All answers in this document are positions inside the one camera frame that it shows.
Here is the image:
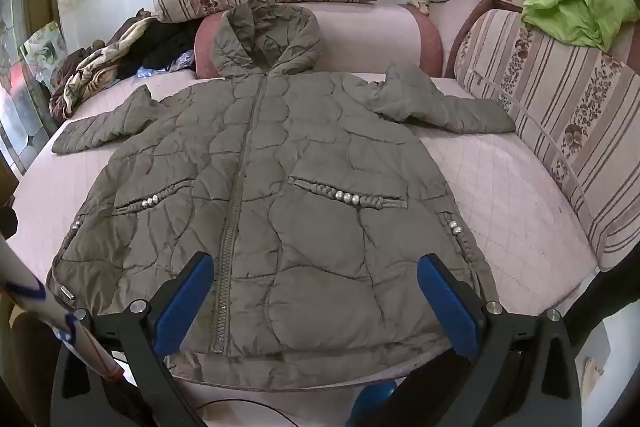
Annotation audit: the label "olive puffer jacket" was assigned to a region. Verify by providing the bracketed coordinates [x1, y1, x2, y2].
[46, 0, 517, 362]

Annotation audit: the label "striped floral cushion with cord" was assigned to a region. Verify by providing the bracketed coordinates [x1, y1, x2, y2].
[452, 9, 640, 273]

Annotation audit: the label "pink bolster cushion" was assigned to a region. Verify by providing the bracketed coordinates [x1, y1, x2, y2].
[194, 2, 445, 80]

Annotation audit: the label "brown and beige blanket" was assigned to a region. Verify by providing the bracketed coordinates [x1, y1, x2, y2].
[49, 9, 157, 120]

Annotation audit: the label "black cable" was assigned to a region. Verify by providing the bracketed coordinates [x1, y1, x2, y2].
[190, 398, 303, 427]

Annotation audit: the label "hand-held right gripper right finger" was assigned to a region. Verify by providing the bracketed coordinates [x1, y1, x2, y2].
[394, 253, 587, 427]

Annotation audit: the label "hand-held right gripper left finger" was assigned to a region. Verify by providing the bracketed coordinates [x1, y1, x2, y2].
[50, 251, 216, 427]

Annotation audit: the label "blue round object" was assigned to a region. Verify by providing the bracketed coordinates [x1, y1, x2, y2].
[349, 381, 397, 427]

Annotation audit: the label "floral picture panel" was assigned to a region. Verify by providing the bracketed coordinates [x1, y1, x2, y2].
[20, 22, 68, 82]

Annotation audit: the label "black clothes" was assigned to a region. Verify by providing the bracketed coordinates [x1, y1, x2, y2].
[120, 19, 202, 78]

